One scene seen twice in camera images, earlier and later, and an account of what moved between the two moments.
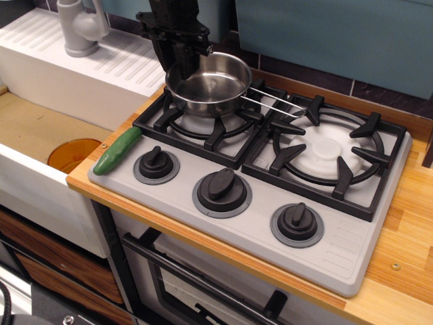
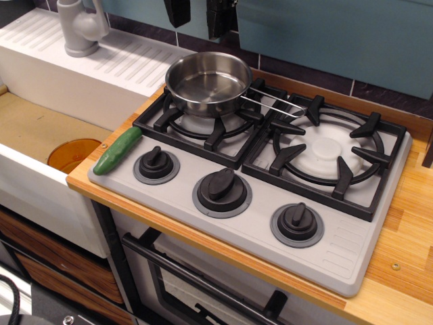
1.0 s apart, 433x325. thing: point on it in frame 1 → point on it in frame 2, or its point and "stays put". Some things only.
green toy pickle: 117,149 stays put
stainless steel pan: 221,82 stays put
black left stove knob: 156,167 stays put
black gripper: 169,20 → 222,16
